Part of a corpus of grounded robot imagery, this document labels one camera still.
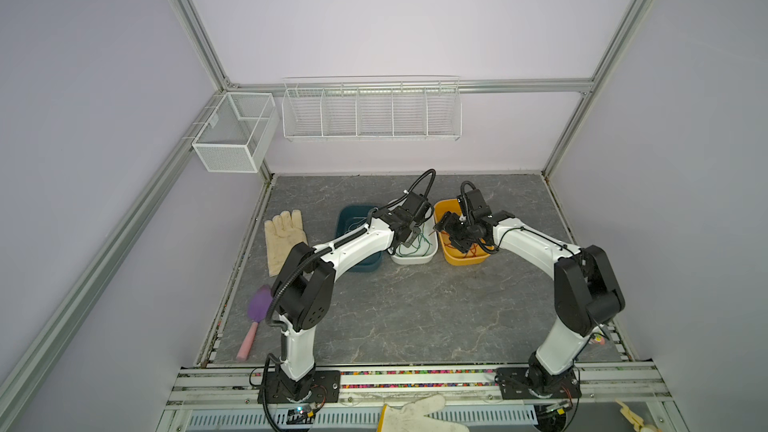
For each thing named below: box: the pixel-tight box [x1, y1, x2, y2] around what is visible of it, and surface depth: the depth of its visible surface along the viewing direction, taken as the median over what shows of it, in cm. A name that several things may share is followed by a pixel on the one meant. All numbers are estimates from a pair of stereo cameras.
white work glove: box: [379, 395, 470, 432], surface depth 71 cm
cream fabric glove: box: [264, 209, 308, 277], surface depth 107 cm
